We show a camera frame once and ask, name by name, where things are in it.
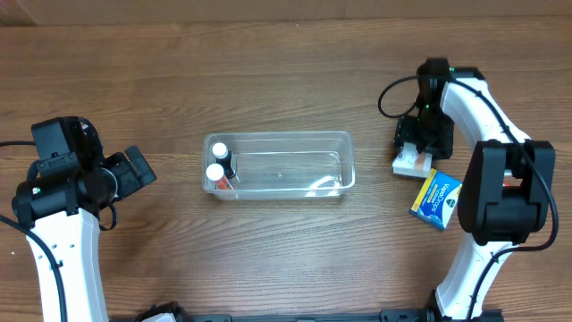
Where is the blue yellow VapoDrops box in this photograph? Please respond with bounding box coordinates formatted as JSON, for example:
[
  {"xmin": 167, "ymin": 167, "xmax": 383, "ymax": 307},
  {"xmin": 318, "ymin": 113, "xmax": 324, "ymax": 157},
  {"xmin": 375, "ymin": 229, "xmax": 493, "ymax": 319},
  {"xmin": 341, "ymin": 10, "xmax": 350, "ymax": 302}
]
[{"xmin": 409, "ymin": 169, "xmax": 462, "ymax": 230}]

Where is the white plaster box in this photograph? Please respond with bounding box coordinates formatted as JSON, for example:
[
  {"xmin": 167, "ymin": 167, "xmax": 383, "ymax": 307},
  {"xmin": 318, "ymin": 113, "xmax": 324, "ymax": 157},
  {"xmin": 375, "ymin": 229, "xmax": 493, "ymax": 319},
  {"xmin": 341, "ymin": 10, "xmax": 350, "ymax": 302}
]
[{"xmin": 392, "ymin": 142, "xmax": 433, "ymax": 178}]

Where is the dark syrup bottle white cap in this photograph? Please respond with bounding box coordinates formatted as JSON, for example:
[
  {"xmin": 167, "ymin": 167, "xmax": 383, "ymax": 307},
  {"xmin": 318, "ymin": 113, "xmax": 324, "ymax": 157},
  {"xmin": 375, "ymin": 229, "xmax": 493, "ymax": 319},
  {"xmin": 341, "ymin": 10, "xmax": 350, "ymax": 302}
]
[{"xmin": 211, "ymin": 142, "xmax": 237, "ymax": 179}]

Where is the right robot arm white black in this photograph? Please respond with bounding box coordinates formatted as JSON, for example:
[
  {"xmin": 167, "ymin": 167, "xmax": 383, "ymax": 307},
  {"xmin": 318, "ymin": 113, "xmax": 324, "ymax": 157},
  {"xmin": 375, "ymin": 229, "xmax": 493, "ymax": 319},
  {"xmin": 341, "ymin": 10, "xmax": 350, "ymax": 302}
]
[{"xmin": 380, "ymin": 58, "xmax": 559, "ymax": 321}]

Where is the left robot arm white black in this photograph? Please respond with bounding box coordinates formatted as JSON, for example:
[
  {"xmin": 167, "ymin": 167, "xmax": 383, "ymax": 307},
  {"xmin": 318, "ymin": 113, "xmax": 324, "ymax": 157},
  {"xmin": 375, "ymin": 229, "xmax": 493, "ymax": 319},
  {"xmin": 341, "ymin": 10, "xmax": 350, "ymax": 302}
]
[{"xmin": 12, "ymin": 116, "xmax": 156, "ymax": 321}]

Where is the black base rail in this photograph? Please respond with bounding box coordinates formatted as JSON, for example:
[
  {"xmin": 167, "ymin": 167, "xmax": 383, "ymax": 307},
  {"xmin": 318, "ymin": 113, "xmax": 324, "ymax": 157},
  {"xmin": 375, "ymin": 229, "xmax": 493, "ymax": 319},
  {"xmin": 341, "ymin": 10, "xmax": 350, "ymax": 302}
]
[{"xmin": 114, "ymin": 301, "xmax": 505, "ymax": 322}]

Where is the orange vitamin tube white cap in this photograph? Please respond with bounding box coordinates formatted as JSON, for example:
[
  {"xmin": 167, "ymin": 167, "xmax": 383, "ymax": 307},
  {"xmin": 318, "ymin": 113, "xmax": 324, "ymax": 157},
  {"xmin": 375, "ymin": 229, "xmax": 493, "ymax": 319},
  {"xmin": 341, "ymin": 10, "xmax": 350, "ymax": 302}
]
[{"xmin": 206, "ymin": 163, "xmax": 233, "ymax": 191}]

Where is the clear plastic container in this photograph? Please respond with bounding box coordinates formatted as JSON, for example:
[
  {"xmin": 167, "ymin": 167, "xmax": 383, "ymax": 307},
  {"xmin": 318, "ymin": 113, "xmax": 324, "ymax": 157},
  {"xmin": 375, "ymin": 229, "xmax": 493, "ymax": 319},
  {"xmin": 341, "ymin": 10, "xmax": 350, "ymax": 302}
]
[{"xmin": 202, "ymin": 131, "xmax": 356, "ymax": 201}]

